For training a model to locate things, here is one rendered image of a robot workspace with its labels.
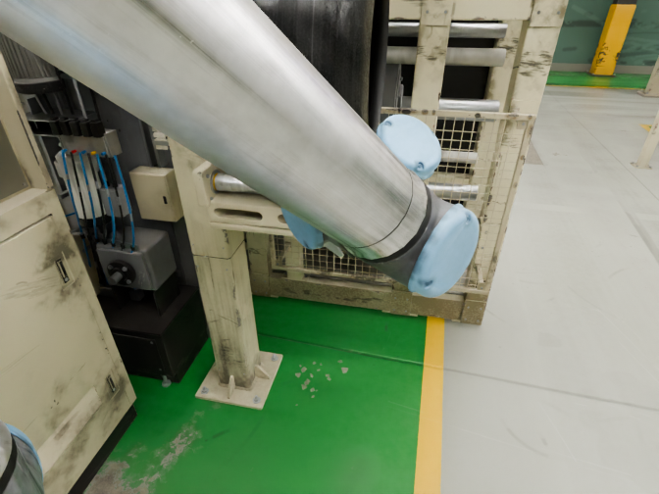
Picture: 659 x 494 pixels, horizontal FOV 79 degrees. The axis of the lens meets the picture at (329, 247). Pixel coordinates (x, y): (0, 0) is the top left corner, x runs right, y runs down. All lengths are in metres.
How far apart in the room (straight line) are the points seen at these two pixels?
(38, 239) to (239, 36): 1.03
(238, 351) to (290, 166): 1.32
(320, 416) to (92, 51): 1.48
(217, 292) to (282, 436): 0.56
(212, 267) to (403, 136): 0.91
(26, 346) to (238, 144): 1.06
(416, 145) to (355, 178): 0.26
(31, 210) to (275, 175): 0.98
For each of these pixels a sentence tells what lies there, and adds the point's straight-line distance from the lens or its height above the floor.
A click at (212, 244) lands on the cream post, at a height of 0.67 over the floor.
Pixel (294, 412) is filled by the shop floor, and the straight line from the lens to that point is 1.61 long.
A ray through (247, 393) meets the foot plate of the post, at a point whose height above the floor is 0.01.
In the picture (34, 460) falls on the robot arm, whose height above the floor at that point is 0.87.
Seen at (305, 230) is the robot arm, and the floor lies 1.08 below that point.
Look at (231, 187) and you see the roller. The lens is 1.04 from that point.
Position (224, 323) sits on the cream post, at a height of 0.34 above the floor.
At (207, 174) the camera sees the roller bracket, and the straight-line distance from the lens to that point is 1.04.
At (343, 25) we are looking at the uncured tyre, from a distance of 0.76.
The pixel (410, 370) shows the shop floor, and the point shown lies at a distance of 1.75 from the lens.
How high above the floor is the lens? 1.30
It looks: 32 degrees down
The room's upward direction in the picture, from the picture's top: straight up
